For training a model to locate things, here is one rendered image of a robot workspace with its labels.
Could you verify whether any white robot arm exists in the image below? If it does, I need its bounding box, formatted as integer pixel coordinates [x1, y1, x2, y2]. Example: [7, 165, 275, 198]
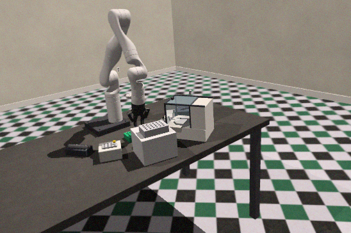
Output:
[99, 9, 147, 123]

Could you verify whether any green tube rack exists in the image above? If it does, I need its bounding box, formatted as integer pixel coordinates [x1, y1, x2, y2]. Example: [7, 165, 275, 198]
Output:
[124, 131, 132, 143]

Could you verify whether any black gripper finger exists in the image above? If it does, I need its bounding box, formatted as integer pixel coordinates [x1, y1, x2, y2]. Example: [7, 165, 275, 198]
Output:
[140, 108, 150, 125]
[127, 111, 139, 127]

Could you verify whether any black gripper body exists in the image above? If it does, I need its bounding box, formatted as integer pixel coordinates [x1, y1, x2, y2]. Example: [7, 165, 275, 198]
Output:
[131, 103, 145, 116]

